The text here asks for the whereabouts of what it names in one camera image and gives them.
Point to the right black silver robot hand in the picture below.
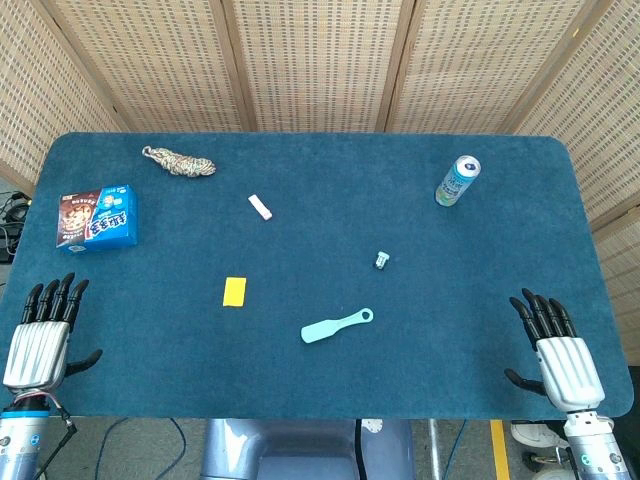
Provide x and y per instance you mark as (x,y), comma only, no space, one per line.
(567,367)

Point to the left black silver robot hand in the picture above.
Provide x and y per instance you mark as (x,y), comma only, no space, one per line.
(37,350)

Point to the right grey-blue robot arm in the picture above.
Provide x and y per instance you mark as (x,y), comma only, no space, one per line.
(595,450)

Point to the white shoe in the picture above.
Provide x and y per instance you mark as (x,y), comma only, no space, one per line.
(537,435)

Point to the black caster wheel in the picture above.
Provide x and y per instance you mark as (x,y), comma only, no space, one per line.
(539,462)

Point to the blue cookie box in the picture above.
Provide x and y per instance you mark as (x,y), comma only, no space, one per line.
(100,220)

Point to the metal table leg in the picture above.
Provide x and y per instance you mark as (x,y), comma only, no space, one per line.
(434,450)

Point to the light blue drink can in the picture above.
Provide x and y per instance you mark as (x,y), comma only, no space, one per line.
(455,185)

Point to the mint green brush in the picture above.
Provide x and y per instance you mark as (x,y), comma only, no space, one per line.
(322,330)

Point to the small white pink eraser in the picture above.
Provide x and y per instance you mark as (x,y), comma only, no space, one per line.
(260,207)

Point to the grey-blue robot torso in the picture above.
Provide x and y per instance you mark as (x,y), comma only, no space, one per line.
(300,450)

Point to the blue felt table cover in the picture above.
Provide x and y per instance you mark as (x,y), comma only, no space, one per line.
(320,225)

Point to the woven bamboo folding screen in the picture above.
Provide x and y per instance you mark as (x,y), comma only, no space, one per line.
(320,60)

